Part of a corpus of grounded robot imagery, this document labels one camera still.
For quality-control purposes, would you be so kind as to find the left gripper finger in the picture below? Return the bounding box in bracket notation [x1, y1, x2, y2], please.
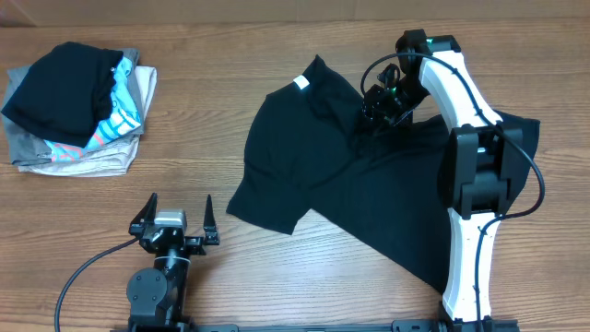
[203, 195, 217, 237]
[131, 193, 158, 224]

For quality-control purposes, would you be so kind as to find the black t-shirt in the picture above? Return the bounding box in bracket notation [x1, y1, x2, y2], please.
[225, 53, 541, 294]

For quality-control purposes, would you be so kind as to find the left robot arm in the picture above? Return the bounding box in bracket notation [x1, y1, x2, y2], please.
[126, 194, 220, 331]

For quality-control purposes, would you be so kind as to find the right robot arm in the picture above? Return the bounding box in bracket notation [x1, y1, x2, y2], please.
[362, 30, 526, 331]

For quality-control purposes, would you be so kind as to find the folded beige garment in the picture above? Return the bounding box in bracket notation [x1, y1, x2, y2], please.
[18, 65, 158, 177]

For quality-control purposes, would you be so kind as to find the folded blue striped garment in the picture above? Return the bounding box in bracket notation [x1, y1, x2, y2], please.
[45, 56, 143, 162]

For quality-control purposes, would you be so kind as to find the folded grey garment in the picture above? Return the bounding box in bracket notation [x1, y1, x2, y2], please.
[2, 65, 146, 166]

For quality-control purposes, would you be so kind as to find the folded black garment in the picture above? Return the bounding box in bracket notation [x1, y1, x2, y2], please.
[2, 41, 124, 148]

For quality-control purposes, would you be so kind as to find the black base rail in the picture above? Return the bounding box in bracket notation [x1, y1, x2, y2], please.
[110, 318, 521, 332]

